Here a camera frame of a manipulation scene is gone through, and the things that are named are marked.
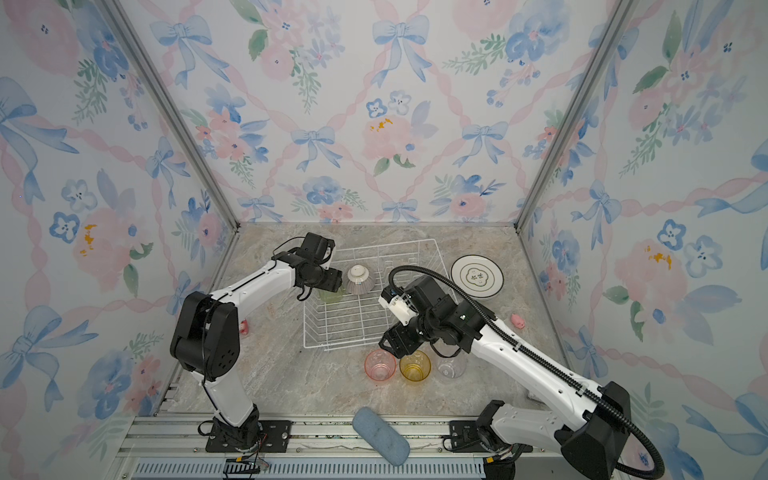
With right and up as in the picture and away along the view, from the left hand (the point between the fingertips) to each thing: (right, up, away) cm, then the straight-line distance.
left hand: (331, 276), depth 94 cm
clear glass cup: (+36, -25, -10) cm, 45 cm away
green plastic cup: (-1, -6, 0) cm, 6 cm away
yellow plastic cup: (+26, -25, -9) cm, 37 cm away
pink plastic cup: (+16, -25, -9) cm, 31 cm away
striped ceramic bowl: (+9, -2, +4) cm, 10 cm away
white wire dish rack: (+7, -13, +1) cm, 15 cm away
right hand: (+19, -12, -21) cm, 31 cm away
